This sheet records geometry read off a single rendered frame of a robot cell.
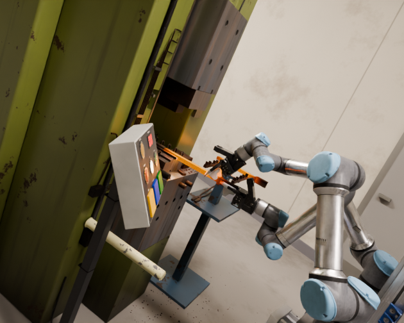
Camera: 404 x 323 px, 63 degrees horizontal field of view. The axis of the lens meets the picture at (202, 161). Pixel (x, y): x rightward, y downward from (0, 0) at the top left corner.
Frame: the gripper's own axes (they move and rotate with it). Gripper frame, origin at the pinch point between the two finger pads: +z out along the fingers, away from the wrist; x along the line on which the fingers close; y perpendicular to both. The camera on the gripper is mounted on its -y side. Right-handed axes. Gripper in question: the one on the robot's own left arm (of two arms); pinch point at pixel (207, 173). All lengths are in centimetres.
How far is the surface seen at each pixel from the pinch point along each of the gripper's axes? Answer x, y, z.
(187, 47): -17, -49, -32
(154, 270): -39, 26, 28
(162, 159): -11.0, -17.2, 12.0
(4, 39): -54, -91, 24
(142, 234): -16.0, 8.6, 41.9
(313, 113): 258, -18, -46
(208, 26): -17, -50, -45
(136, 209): -70, 5, -3
